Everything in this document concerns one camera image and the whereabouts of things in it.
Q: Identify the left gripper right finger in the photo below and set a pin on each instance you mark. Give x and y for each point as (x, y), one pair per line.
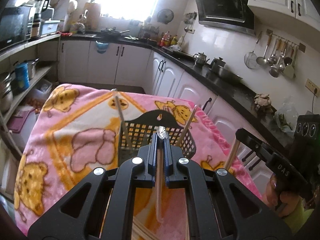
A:
(218, 205)

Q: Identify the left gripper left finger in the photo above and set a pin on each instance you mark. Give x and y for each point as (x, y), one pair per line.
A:
(101, 205)

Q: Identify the chopsticks pair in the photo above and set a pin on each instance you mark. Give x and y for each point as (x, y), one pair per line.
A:
(184, 131)
(139, 231)
(118, 105)
(232, 154)
(159, 174)

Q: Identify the person's right hand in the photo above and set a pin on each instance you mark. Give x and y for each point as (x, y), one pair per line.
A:
(271, 198)

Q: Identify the dark green utensil basket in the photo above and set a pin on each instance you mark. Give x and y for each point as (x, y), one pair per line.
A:
(139, 132)

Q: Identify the pink cartoon blanket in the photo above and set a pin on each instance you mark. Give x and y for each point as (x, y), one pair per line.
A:
(78, 130)

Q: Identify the steel cooking pot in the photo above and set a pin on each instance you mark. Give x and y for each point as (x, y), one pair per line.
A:
(218, 67)

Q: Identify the steel kettle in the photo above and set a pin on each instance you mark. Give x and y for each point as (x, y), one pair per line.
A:
(200, 59)

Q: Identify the black frying pan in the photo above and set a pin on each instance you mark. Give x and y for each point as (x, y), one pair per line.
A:
(112, 32)

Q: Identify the steel pots on shelf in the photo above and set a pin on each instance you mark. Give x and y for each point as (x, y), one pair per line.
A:
(6, 92)

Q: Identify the blue canister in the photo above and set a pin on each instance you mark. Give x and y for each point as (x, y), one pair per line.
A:
(22, 77)

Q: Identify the blue plastic storage box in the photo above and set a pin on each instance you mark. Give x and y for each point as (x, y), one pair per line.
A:
(48, 27)

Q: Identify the black range hood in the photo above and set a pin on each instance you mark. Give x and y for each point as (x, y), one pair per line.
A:
(233, 15)

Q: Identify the black microwave oven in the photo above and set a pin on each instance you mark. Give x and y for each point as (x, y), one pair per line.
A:
(16, 25)

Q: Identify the blender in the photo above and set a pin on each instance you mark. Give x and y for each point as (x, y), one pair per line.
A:
(40, 6)

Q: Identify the wire skimmer strainer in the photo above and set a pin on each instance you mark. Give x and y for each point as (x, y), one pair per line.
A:
(250, 57)

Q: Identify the wall exhaust fan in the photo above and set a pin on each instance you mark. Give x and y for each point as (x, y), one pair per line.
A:
(165, 16)

